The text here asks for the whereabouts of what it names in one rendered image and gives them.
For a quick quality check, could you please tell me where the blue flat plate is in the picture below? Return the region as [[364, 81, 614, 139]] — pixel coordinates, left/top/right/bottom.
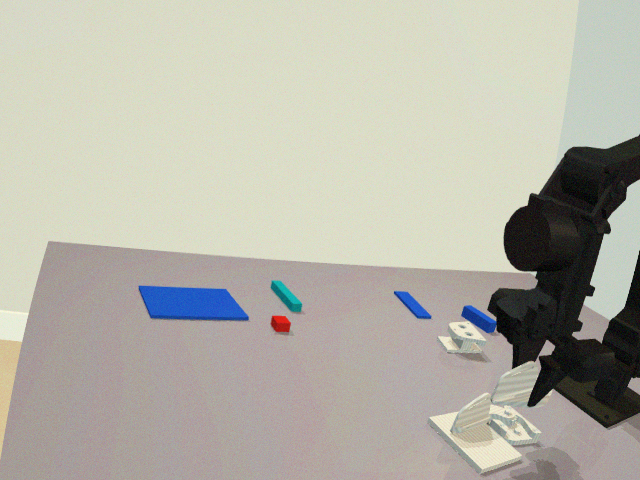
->
[[139, 286, 249, 321]]

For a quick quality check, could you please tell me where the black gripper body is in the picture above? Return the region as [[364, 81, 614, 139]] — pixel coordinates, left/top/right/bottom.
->
[[487, 270, 616, 383]]

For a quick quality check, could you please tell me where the teal rectangular bar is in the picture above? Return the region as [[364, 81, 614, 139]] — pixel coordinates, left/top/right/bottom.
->
[[271, 280, 302, 312]]

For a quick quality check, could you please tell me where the small red block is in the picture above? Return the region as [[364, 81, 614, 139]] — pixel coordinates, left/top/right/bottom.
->
[[271, 316, 291, 332]]

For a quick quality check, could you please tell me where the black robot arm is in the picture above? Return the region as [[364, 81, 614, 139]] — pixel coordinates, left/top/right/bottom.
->
[[496, 134, 640, 410]]

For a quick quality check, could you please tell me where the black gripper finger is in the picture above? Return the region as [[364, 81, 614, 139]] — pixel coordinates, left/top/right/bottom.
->
[[527, 355, 567, 407], [512, 338, 547, 369]]

